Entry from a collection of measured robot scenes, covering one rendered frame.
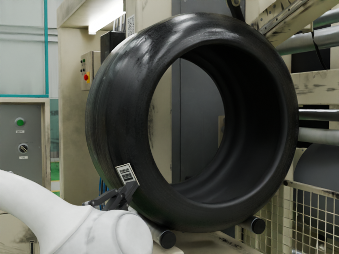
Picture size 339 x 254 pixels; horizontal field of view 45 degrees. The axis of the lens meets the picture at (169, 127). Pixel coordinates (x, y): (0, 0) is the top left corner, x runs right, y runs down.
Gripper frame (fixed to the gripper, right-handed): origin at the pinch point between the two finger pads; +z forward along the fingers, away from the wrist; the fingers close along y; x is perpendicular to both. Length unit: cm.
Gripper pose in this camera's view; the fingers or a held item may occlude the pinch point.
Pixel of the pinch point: (126, 192)
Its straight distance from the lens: 97.3
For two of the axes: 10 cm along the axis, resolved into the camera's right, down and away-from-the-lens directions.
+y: 4.5, 8.5, 2.5
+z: 3.0, -4.2, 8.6
